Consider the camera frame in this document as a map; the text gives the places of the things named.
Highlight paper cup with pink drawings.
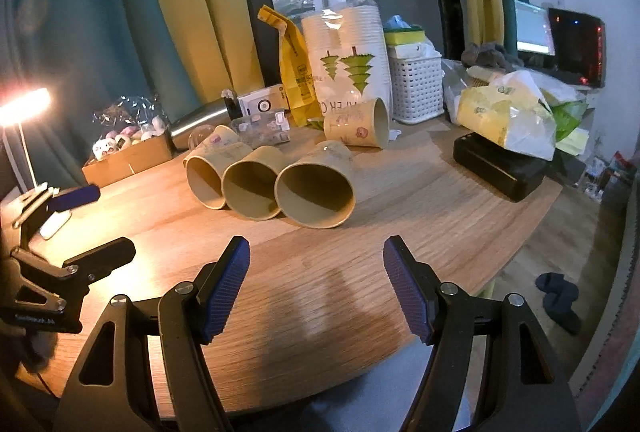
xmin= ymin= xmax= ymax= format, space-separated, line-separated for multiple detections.
xmin=274 ymin=140 xmax=356 ymax=230

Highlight left lying paper cup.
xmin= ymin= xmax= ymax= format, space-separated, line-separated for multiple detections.
xmin=183 ymin=126 xmax=252 ymax=210

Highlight lying paper cup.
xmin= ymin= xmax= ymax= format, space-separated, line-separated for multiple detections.
xmin=323 ymin=98 xmax=390 ymax=149
xmin=221 ymin=146 xmax=290 ymax=221
xmin=183 ymin=126 xmax=252 ymax=210

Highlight middle lying paper cup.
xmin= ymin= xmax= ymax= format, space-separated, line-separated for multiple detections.
xmin=221 ymin=146 xmax=290 ymax=221

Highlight back lying paper cup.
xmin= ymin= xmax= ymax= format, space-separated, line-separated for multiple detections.
xmin=323 ymin=98 xmax=390 ymax=149

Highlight cardboard box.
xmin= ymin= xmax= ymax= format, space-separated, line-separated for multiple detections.
xmin=81 ymin=134 xmax=172 ymax=187

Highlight white desk lamp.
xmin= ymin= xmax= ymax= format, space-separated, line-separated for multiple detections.
xmin=0 ymin=86 xmax=73 ymax=242

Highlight dark slippers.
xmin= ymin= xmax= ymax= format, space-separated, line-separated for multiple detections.
xmin=535 ymin=273 xmax=582 ymax=337

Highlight clear bag of toys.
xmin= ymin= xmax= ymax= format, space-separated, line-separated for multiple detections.
xmin=92 ymin=96 xmax=168 ymax=161

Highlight steel thermos bottle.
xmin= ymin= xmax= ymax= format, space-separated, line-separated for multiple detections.
xmin=168 ymin=97 xmax=242 ymax=152

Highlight yellow teal left curtain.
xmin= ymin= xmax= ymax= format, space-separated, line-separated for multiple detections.
xmin=1 ymin=0 xmax=264 ymax=187

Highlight clear plastic wrapper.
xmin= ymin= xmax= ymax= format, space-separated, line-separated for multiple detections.
xmin=186 ymin=110 xmax=292 ymax=150

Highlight black rectangular box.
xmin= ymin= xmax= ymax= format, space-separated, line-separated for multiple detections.
xmin=454 ymin=133 xmax=548 ymax=202

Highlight white small box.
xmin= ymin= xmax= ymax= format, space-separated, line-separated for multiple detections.
xmin=238 ymin=84 xmax=288 ymax=117

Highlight yellow paper bag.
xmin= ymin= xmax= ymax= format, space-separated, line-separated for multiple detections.
xmin=257 ymin=5 xmax=322 ymax=126

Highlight green plastic bag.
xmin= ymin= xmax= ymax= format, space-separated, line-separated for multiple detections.
xmin=551 ymin=100 xmax=588 ymax=143

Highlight yellow white plastic bag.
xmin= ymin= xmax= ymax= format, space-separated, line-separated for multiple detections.
xmin=457 ymin=70 xmax=556 ymax=161

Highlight packaged stack of paper cups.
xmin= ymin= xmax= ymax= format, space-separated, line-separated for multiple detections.
xmin=302 ymin=1 xmax=392 ymax=114

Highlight white plastic basket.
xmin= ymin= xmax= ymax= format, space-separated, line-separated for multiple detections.
xmin=387 ymin=42 xmax=444 ymax=124

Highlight dark grey cloth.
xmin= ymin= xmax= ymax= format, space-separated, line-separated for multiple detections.
xmin=460 ymin=42 xmax=524 ymax=72

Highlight black pc case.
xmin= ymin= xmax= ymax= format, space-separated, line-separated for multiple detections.
xmin=548 ymin=7 xmax=605 ymax=88

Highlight computer monitor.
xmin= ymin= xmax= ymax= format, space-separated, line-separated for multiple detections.
xmin=514 ymin=0 xmax=555 ymax=56

